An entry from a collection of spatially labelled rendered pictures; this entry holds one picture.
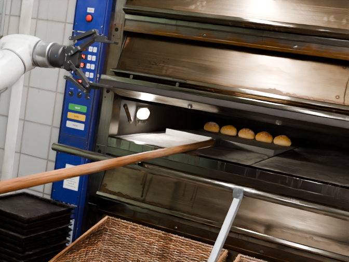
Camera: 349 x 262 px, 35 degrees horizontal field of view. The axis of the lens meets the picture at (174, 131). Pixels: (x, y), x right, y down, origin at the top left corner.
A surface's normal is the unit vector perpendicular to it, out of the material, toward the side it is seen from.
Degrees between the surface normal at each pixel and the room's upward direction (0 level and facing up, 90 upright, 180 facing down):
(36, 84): 90
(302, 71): 70
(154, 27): 90
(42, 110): 90
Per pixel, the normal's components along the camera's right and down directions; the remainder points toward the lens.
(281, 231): -0.32, -0.30
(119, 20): -0.39, 0.04
